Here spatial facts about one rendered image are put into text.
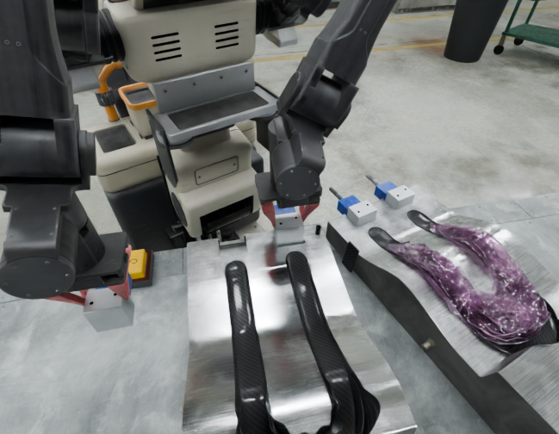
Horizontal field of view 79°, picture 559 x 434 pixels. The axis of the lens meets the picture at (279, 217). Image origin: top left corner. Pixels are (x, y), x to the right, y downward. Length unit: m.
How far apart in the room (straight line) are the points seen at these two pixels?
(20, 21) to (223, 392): 0.41
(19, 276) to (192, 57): 0.53
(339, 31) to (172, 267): 0.53
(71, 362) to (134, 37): 0.56
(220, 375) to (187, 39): 0.59
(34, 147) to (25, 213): 0.06
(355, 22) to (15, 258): 0.41
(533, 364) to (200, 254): 0.53
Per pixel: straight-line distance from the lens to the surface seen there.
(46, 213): 0.36
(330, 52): 0.44
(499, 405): 0.61
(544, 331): 0.70
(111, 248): 0.47
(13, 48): 0.34
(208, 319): 0.56
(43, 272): 0.36
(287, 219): 0.61
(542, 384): 0.59
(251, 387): 0.48
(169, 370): 0.63
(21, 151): 0.36
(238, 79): 0.79
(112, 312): 0.53
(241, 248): 0.66
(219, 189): 0.90
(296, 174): 0.42
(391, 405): 0.47
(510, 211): 1.00
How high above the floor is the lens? 1.37
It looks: 44 degrees down
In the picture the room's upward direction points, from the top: straight up
